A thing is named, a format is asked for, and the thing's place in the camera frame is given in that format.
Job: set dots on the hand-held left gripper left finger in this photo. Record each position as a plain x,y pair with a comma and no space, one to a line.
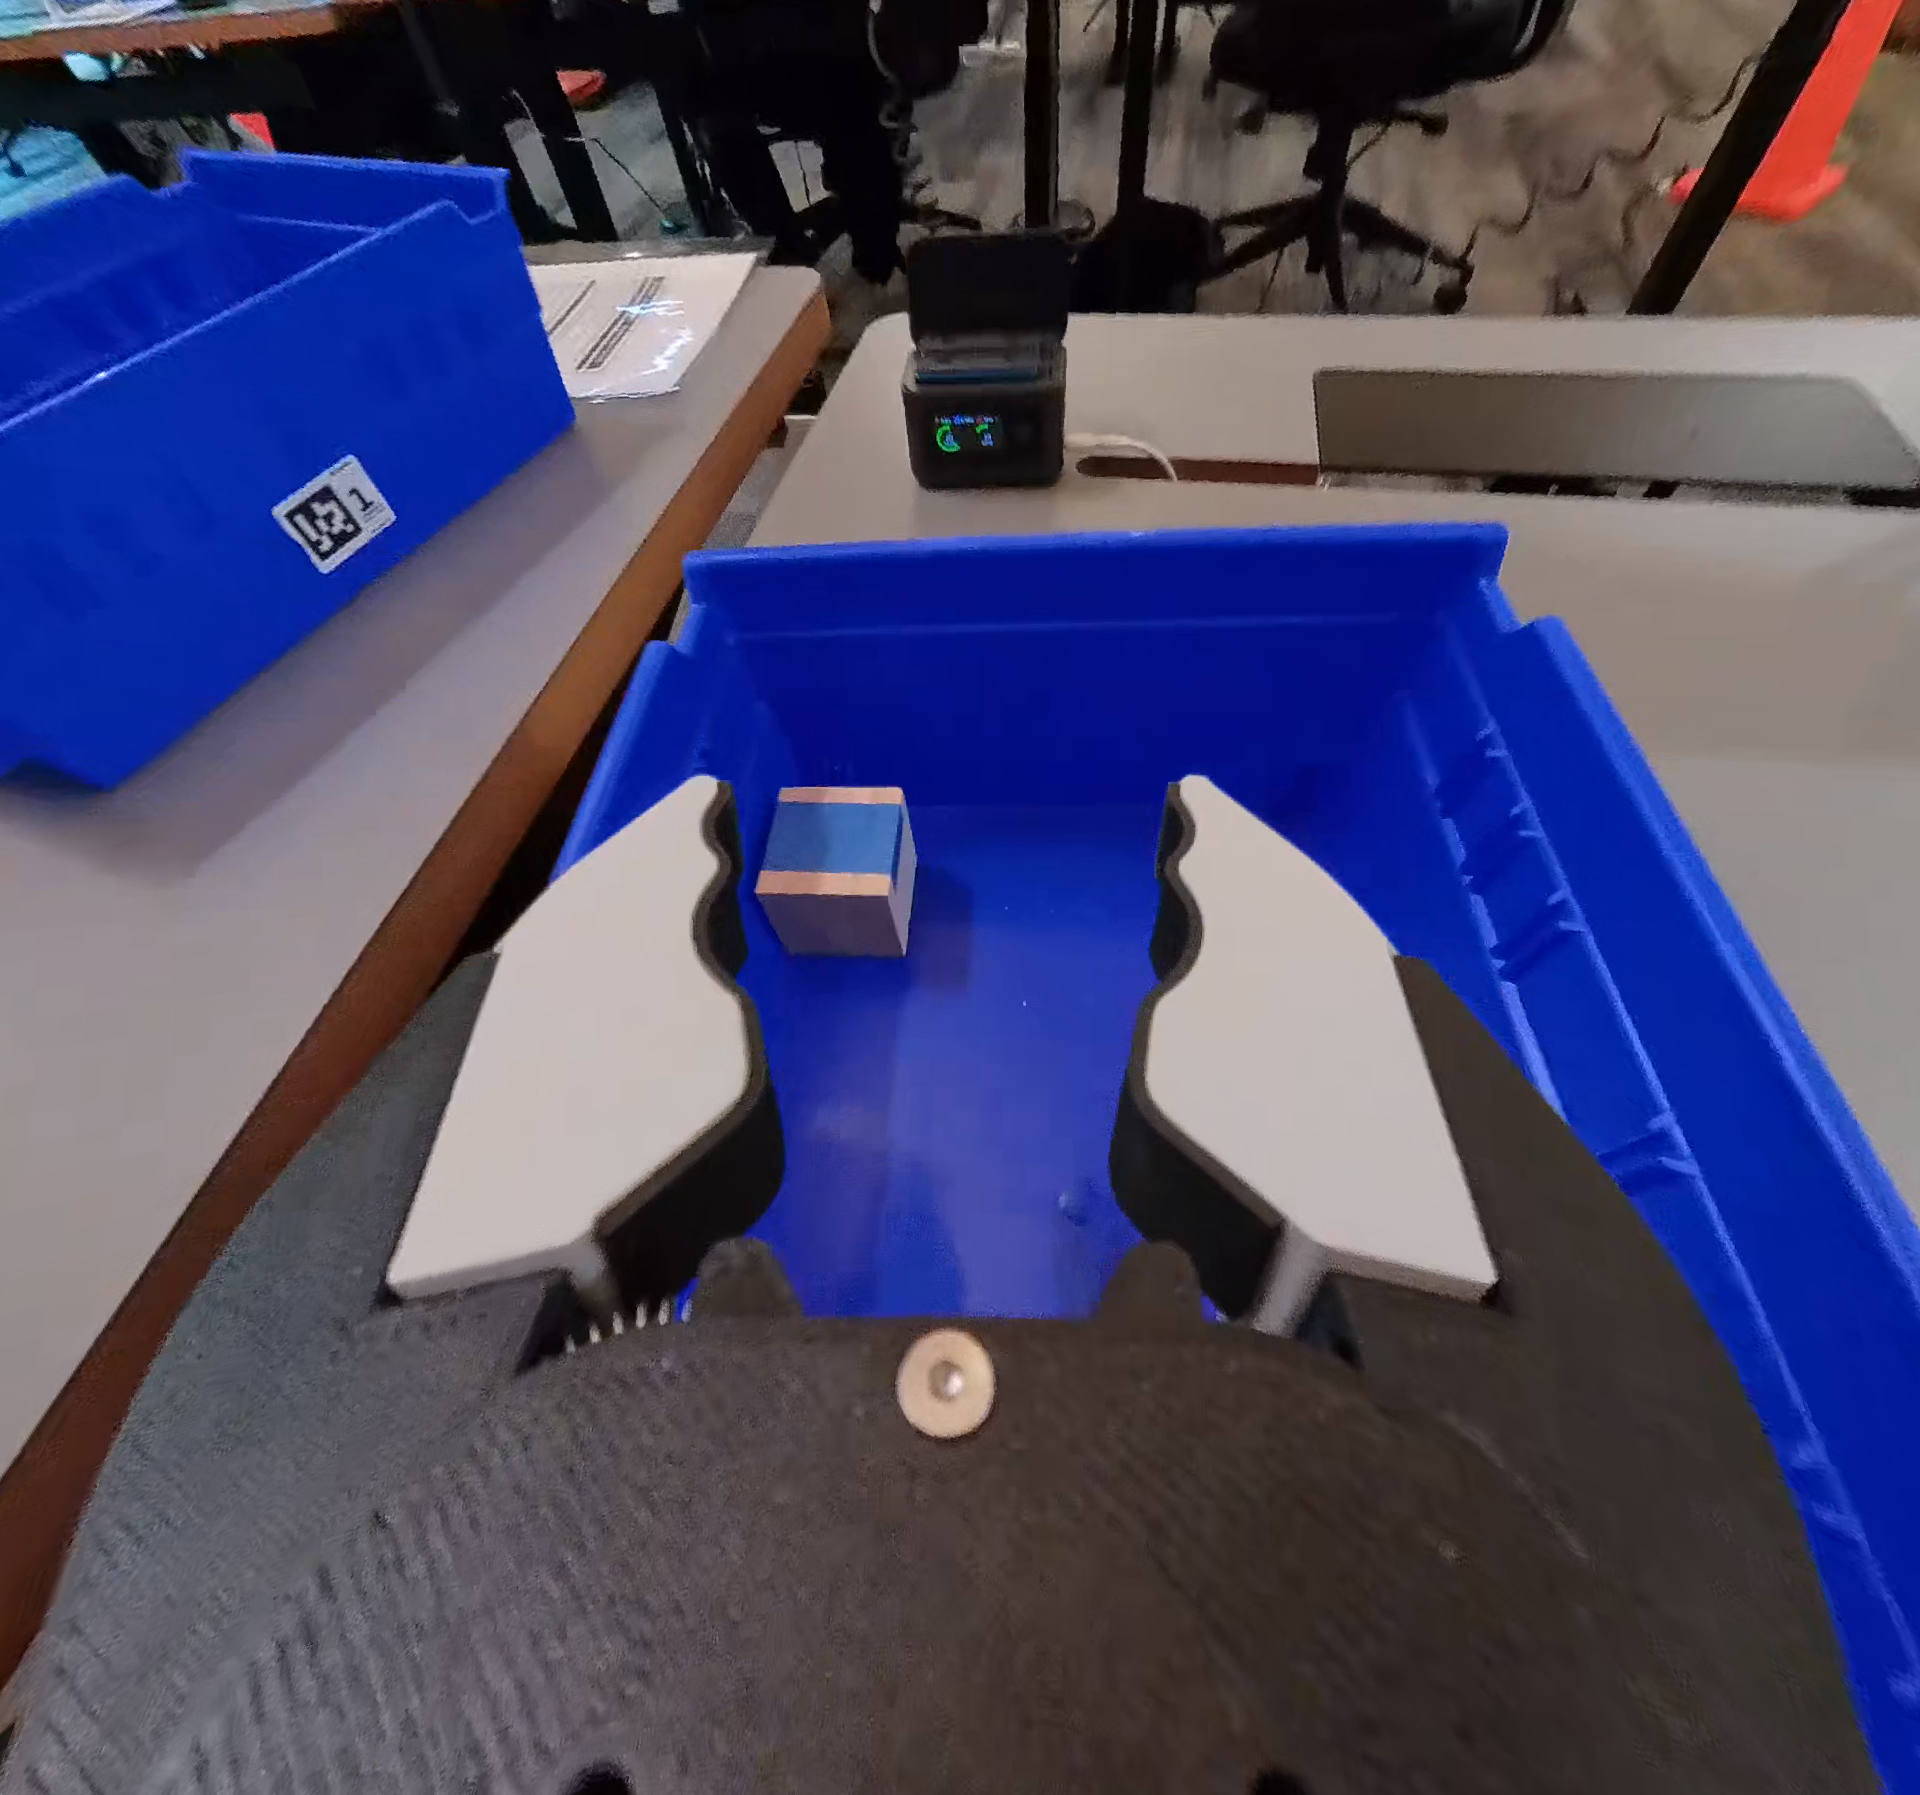
584,1074

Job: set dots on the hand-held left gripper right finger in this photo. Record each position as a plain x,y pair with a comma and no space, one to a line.
1306,1074

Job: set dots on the blue striped wooden cube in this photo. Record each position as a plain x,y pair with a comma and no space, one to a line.
834,866

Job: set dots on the blue plastic bin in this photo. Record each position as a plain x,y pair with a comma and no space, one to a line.
1049,686

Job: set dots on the black battery charger case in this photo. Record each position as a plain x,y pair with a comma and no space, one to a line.
982,430

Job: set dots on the printed paper sheet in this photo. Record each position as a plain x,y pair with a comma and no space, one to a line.
629,325

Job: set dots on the blue bin with tag label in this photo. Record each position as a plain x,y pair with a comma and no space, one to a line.
179,371

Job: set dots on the black office chair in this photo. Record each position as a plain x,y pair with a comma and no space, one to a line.
1380,40

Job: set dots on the orange traffic cone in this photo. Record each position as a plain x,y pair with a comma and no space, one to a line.
1823,101

